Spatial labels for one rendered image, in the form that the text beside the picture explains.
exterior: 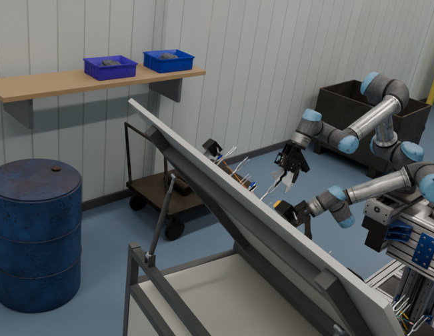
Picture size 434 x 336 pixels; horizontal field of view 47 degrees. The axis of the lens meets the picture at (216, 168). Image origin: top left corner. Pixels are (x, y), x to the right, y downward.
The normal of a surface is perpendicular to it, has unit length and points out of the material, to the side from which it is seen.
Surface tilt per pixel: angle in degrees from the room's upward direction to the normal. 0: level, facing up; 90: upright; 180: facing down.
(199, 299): 0
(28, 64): 90
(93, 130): 90
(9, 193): 0
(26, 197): 0
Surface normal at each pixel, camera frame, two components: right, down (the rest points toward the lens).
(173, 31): 0.69, 0.40
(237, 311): 0.13, -0.89
